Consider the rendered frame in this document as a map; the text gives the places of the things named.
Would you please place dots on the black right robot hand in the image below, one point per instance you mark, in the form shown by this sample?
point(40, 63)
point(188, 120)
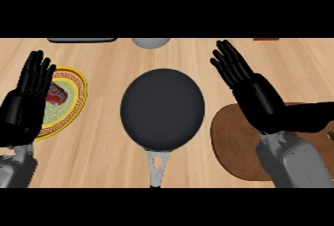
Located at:
point(260, 103)

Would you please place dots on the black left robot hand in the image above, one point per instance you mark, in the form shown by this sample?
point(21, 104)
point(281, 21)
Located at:
point(21, 106)

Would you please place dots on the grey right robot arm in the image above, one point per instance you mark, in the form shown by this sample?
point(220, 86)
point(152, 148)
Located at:
point(295, 161)

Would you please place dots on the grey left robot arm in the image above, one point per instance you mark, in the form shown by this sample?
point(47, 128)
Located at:
point(16, 167)

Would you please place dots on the brown wooden cutting board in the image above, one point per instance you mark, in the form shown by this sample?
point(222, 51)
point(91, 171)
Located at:
point(235, 141)

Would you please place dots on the black frying pan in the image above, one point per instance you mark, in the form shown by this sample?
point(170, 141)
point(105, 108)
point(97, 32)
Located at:
point(161, 109)

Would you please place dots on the red can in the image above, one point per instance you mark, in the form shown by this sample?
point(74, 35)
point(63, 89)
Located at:
point(57, 94)

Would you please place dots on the yellow rimmed green plate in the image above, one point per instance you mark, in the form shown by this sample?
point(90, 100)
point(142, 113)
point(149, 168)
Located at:
point(65, 109)

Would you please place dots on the reddish brown object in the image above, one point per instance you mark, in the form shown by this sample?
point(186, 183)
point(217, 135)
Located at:
point(264, 39)

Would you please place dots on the grey round object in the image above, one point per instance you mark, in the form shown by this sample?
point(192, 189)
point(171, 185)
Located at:
point(151, 42)

